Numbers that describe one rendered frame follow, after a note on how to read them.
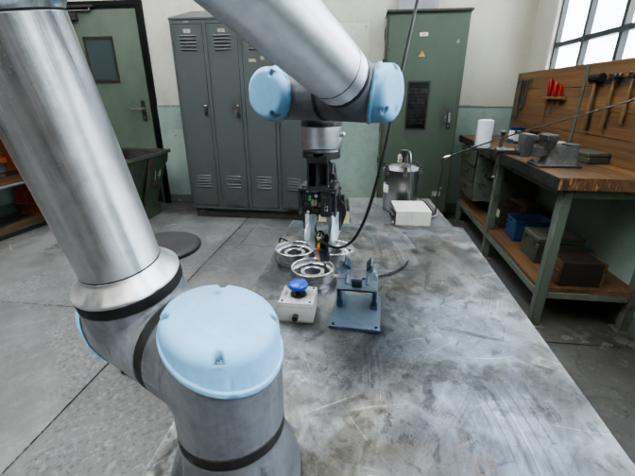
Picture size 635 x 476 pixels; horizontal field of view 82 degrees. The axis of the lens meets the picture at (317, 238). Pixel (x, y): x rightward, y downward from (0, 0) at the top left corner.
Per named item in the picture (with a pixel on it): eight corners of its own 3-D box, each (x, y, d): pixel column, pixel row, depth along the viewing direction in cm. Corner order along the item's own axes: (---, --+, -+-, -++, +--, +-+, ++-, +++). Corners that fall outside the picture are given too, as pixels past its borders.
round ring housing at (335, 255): (351, 253, 105) (351, 240, 104) (354, 269, 95) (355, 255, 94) (316, 252, 105) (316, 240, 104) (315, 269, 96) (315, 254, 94)
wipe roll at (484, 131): (471, 145, 280) (475, 118, 273) (487, 145, 279) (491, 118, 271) (475, 147, 270) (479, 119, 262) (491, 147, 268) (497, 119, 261)
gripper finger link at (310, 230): (296, 258, 73) (300, 214, 70) (302, 246, 79) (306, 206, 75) (311, 260, 73) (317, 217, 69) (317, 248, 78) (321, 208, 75)
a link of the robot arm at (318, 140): (305, 124, 71) (347, 125, 69) (305, 148, 72) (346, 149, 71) (297, 127, 64) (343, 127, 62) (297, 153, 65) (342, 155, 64)
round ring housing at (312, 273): (287, 290, 85) (286, 275, 84) (295, 270, 95) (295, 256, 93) (332, 293, 84) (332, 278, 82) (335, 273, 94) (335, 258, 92)
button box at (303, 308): (285, 302, 80) (284, 283, 78) (317, 305, 79) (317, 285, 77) (277, 324, 73) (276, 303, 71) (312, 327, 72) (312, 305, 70)
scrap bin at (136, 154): (43, 229, 355) (22, 157, 329) (95, 208, 423) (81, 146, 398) (144, 234, 343) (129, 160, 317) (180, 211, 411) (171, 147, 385)
